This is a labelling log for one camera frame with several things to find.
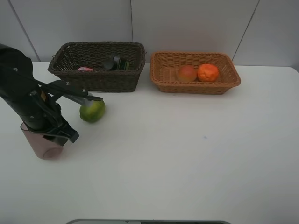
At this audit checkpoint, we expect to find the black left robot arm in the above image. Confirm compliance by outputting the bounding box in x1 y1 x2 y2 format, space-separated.
0 44 103 146

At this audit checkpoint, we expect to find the red yellow peach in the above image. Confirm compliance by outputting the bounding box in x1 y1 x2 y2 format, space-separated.
177 65 197 82

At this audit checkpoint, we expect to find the pink squeeze bottle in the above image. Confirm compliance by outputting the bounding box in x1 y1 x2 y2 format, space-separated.
77 67 94 71

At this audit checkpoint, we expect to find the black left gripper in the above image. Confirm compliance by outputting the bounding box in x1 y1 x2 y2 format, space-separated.
9 80 103 146

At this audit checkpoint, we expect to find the orange tangerine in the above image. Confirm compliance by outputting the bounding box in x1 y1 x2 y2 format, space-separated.
197 64 219 82

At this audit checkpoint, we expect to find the green lime fruit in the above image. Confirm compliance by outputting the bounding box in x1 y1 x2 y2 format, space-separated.
79 101 106 123

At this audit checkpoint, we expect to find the light orange wicker basket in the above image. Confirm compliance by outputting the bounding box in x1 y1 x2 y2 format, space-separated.
150 51 241 95

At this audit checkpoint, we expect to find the translucent purple plastic cup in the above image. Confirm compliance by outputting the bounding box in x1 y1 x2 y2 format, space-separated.
20 122 63 160

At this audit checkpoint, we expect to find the dark green pump bottle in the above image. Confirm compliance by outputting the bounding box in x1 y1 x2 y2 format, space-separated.
104 55 129 70

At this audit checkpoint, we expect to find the dark brown wicker basket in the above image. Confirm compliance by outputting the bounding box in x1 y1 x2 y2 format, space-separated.
48 42 145 92

